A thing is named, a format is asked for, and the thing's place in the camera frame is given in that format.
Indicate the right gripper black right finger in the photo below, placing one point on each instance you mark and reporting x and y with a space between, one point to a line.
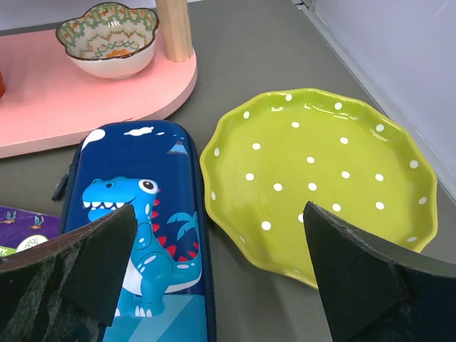
374 290

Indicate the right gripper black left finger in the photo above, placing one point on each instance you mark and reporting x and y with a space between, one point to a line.
67 289

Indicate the purple paperback book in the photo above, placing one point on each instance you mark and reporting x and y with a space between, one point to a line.
22 229

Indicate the blue dinosaur pencil case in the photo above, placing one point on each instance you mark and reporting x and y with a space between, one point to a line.
168 290

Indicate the green polka dot plate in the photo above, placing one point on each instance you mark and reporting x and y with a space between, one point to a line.
280 150

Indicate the pink three-tier shelf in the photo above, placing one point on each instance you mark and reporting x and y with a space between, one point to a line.
48 102

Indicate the patterned flower-shaped bowl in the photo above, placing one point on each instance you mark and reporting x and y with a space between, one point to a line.
111 40

